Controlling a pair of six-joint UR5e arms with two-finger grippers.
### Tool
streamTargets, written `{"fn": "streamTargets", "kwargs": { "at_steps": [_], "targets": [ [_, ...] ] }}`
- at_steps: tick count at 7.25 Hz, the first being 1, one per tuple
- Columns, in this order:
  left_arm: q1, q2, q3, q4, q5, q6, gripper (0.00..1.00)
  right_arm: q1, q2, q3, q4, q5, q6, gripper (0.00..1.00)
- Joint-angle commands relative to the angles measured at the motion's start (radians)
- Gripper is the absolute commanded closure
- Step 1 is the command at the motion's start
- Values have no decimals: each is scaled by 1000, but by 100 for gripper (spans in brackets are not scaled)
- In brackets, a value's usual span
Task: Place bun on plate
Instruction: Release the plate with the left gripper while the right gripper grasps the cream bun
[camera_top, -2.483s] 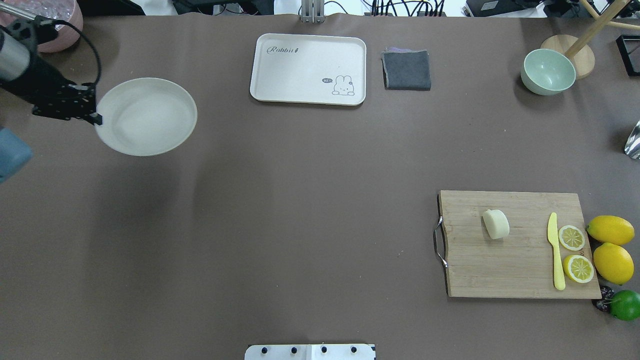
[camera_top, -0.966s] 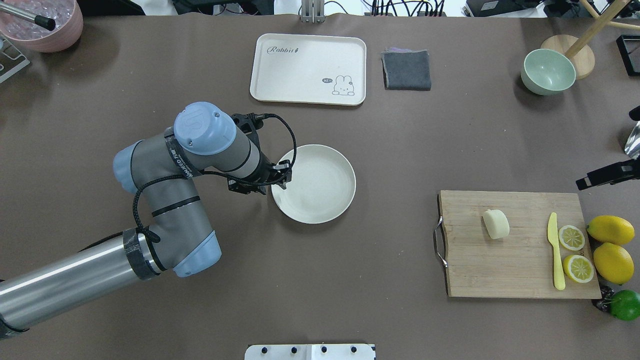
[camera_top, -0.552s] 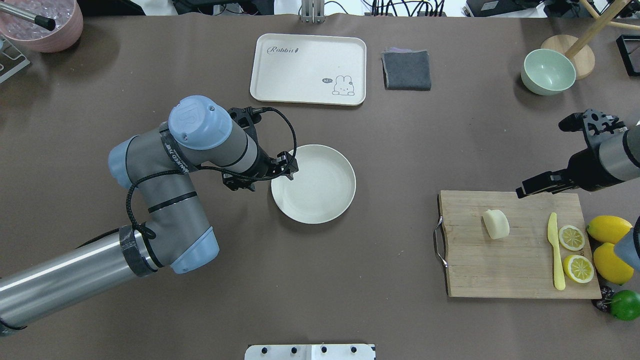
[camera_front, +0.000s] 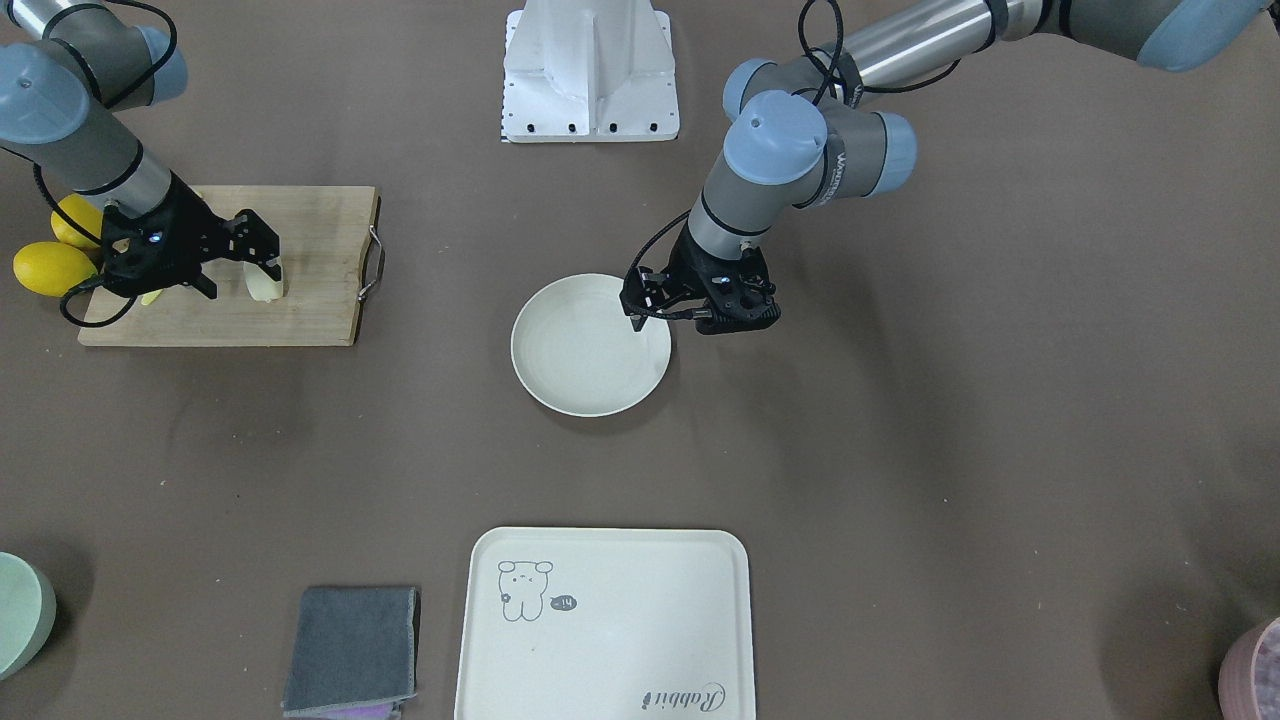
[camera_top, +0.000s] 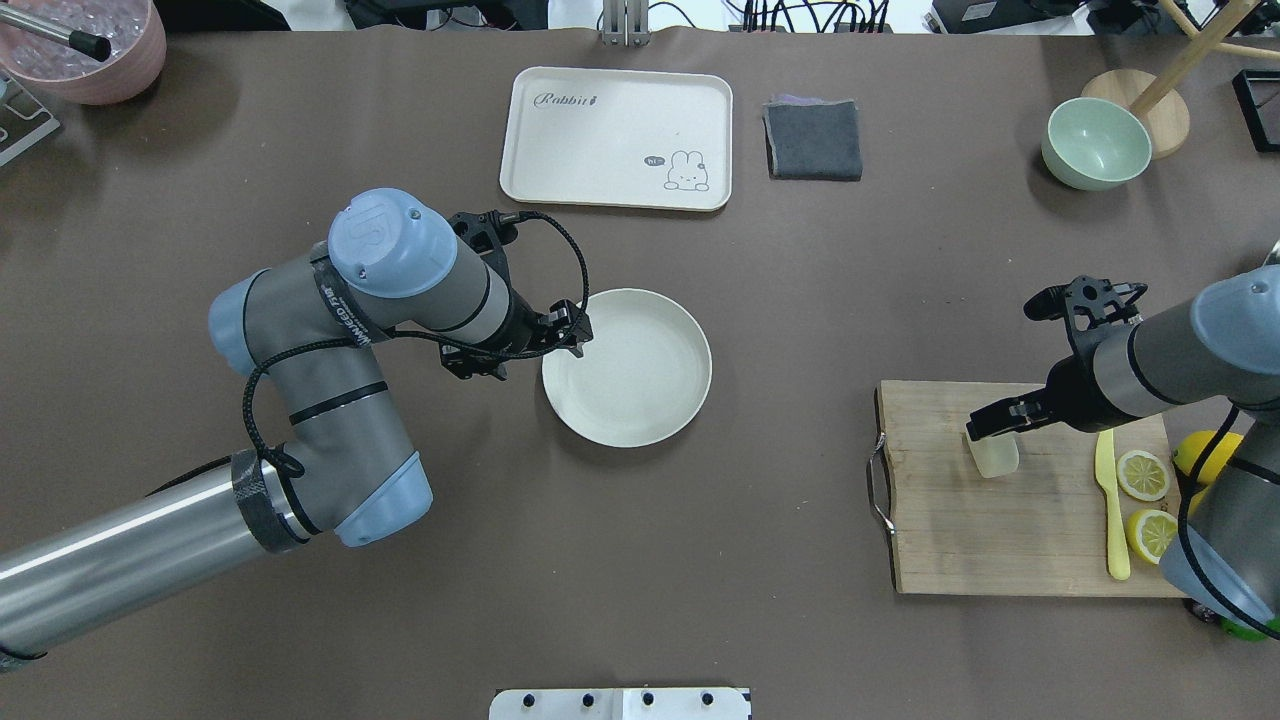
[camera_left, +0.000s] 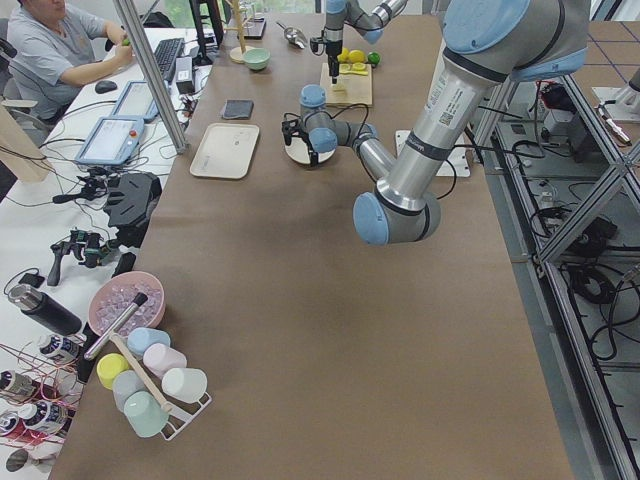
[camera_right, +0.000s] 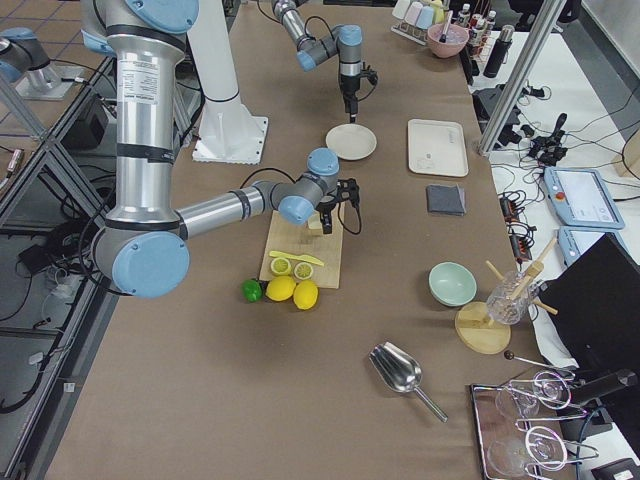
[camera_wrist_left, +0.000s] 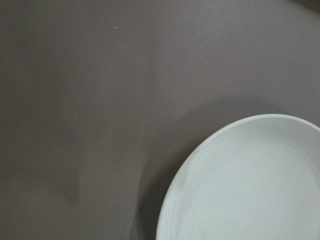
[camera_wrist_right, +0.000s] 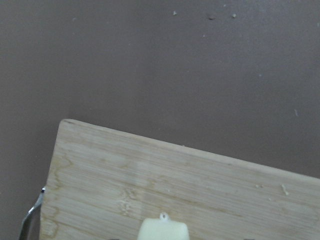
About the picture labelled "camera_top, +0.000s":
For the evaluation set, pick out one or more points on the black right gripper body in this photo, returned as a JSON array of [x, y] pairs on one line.
[[1068, 393]]

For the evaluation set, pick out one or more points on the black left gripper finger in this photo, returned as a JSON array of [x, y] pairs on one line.
[[578, 347]]

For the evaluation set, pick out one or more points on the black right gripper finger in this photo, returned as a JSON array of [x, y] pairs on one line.
[[1011, 414]]

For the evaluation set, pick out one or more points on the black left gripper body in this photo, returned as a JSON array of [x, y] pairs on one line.
[[524, 327]]

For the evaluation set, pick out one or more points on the cream round plate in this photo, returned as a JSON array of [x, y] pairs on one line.
[[643, 378]]

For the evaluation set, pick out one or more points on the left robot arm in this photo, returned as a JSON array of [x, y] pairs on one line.
[[328, 450]]

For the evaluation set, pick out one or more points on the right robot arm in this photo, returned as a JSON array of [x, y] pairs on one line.
[[1219, 346]]

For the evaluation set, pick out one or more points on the cream rectangular rabbit tray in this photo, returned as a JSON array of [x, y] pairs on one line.
[[619, 138]]

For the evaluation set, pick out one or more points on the black metal tray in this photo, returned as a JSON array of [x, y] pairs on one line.
[[1257, 93]]

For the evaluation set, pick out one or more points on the lemon half slice upper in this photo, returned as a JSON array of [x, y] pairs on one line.
[[1143, 476]]

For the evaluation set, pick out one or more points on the lemon half slice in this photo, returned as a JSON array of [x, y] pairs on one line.
[[1143, 476], [1149, 533]]

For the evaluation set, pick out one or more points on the wooden cutting board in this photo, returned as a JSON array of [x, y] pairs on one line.
[[1040, 531]]

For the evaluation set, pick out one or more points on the lemon half slice lower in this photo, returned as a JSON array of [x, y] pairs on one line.
[[1149, 533]]

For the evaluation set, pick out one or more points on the yellow plastic knife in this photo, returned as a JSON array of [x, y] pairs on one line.
[[1117, 558]]

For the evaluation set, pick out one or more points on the mint green bowl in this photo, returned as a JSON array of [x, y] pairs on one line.
[[1092, 144]]

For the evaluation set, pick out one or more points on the green lime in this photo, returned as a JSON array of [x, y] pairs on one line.
[[1242, 632]]

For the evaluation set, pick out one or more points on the dark grey folded cloth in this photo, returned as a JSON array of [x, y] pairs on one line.
[[811, 139]]

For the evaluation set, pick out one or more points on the wooden mug tree stand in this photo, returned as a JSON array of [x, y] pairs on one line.
[[1153, 100]]

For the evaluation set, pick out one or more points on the pink bowl with ice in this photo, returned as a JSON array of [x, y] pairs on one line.
[[134, 29]]

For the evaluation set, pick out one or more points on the metal muddler black tip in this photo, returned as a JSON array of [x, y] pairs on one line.
[[94, 46]]

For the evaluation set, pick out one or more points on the white cup rack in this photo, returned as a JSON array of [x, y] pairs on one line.
[[25, 121]]

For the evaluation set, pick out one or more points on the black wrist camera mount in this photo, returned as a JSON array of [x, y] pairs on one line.
[[1092, 309]]

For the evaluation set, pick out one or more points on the aluminium frame post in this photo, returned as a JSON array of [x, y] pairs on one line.
[[625, 23]]

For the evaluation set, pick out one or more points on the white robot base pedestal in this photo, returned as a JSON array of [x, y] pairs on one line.
[[623, 703]]

